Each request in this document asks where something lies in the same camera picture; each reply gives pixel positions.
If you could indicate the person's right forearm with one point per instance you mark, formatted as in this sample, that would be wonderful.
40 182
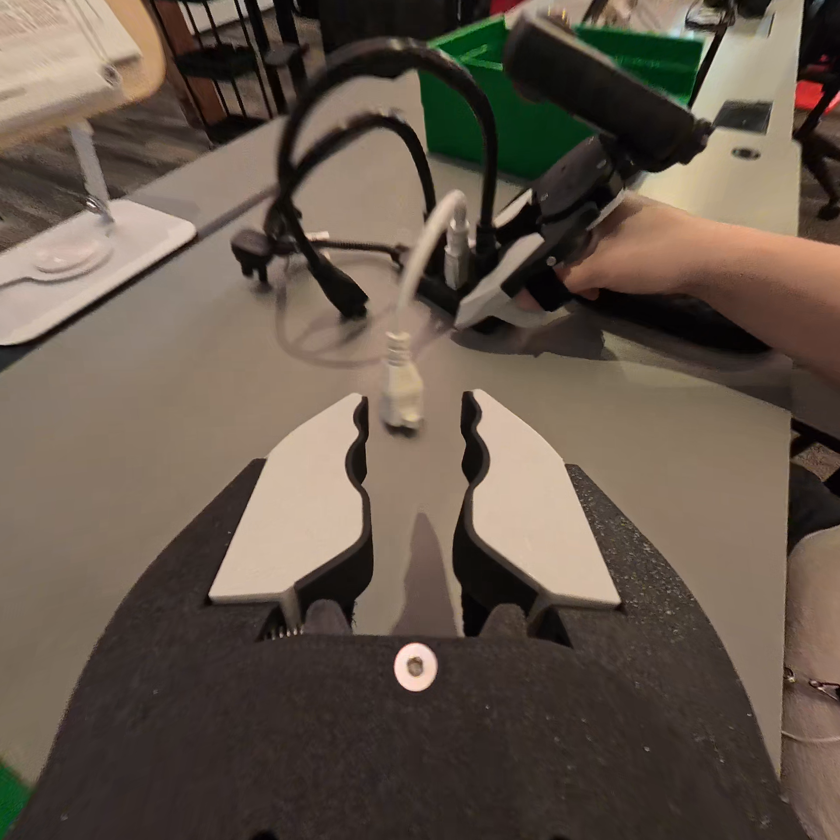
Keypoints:
774 295

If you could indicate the printed paper sheet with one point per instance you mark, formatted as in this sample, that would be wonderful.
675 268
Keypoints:
52 39

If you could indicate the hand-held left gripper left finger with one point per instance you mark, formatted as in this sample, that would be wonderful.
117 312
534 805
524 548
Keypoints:
295 512

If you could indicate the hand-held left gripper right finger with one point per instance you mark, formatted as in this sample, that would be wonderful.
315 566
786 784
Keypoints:
538 518

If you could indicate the black metal rack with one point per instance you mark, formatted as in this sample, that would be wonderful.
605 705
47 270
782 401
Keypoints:
216 62

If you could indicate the red object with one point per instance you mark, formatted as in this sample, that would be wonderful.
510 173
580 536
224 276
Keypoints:
820 95

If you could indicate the person's right hand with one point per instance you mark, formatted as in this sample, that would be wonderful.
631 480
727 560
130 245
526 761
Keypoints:
636 249

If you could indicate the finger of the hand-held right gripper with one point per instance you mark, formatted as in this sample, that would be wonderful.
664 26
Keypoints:
505 275
515 213

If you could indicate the person's leg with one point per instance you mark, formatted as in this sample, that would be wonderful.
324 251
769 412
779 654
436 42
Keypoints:
814 623

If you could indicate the black round pad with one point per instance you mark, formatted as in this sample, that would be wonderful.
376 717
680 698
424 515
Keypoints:
689 328

